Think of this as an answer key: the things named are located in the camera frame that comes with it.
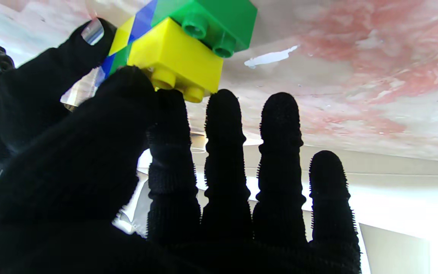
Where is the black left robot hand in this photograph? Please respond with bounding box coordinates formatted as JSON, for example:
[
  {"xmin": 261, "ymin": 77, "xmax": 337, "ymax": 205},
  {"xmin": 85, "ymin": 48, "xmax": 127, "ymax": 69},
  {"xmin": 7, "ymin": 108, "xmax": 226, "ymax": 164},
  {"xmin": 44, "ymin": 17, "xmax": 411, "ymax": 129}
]
[{"xmin": 0, "ymin": 66, "xmax": 361, "ymax": 274}]

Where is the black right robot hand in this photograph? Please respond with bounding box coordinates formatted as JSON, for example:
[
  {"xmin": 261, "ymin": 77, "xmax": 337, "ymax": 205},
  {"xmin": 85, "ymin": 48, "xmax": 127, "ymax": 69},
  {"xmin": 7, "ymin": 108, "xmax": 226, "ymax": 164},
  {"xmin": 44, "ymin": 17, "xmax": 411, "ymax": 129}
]
[{"xmin": 0, "ymin": 17, "xmax": 117, "ymax": 168}]

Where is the yellow toy brick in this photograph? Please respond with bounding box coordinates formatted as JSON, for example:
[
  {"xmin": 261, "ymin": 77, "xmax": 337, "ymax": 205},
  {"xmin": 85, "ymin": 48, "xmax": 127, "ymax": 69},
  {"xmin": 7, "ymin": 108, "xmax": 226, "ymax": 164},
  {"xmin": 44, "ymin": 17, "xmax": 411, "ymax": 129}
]
[
  {"xmin": 127, "ymin": 17, "xmax": 224, "ymax": 104},
  {"xmin": 109, "ymin": 16, "xmax": 136, "ymax": 56}
]

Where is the wooden bowl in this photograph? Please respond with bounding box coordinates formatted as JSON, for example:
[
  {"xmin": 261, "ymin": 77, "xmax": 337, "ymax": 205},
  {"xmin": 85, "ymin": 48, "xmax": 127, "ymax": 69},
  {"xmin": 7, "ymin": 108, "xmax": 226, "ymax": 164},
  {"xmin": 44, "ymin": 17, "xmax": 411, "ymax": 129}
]
[{"xmin": 189, "ymin": 135, "xmax": 209, "ymax": 156}]

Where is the white paper scrap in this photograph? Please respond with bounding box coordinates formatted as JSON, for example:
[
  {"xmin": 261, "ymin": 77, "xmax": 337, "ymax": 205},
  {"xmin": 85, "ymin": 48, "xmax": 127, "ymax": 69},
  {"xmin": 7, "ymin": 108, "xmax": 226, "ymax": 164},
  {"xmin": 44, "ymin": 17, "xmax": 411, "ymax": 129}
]
[{"xmin": 244, "ymin": 45, "xmax": 299, "ymax": 69}]

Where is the beige sofa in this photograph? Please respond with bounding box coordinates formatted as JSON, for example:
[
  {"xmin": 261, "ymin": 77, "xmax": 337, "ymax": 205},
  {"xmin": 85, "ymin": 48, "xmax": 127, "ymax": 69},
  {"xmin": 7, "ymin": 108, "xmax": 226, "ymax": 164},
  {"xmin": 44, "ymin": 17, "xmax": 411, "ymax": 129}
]
[{"xmin": 120, "ymin": 133, "xmax": 438, "ymax": 274}]

